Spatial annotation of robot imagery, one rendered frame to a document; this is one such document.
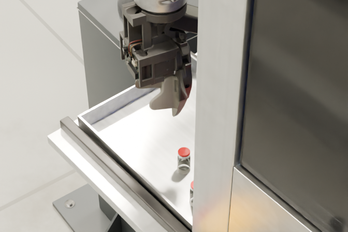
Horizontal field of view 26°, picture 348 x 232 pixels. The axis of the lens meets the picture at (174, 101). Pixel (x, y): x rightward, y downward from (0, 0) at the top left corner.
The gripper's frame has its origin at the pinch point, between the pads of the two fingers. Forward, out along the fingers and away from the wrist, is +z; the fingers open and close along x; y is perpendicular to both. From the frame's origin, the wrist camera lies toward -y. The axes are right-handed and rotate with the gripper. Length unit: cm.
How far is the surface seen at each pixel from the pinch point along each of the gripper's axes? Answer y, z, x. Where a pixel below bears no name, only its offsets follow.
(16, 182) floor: 13, 103, -85
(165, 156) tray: 0.6, 14.5, -2.1
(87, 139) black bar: 11.6, 12.7, -10.2
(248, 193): 6.7, -16.1, 32.1
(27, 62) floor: -8, 102, -140
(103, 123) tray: 7.1, 14.5, -14.2
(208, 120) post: 8.4, -22.3, 25.5
